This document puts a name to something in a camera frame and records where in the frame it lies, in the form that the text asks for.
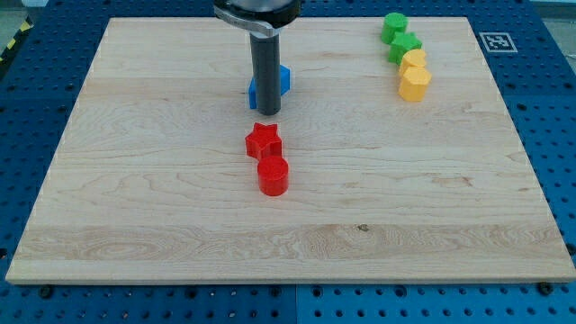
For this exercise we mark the green cylinder block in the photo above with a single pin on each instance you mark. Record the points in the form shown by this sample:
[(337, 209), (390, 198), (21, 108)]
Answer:
[(393, 23)]

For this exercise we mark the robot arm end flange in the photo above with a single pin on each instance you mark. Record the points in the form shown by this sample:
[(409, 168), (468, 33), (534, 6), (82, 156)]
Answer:
[(263, 18)]

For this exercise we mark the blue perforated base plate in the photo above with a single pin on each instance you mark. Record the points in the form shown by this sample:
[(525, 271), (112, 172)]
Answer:
[(41, 85)]

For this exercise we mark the blue block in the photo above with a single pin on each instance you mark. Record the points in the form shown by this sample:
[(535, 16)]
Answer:
[(285, 76)]

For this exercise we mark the red cylinder block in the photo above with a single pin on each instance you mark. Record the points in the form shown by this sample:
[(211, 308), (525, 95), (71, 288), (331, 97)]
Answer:
[(273, 175)]

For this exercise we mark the fiducial marker tag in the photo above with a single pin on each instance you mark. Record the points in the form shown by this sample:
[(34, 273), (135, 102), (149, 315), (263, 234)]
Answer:
[(498, 42)]

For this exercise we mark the green star block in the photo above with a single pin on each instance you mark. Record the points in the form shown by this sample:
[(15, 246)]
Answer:
[(401, 43)]

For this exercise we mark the wooden board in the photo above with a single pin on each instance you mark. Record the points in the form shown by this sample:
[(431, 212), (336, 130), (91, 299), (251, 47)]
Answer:
[(164, 175)]

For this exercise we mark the red star block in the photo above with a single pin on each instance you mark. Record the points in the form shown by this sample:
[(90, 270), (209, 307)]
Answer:
[(263, 141)]

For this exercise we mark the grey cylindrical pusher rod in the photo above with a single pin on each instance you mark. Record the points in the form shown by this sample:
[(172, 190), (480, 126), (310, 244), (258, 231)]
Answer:
[(265, 54)]

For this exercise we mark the yellow heart block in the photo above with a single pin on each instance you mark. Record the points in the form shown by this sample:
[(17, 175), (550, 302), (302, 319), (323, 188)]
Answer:
[(414, 58)]

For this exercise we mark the yellow hexagon block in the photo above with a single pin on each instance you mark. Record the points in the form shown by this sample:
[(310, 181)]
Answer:
[(414, 84)]

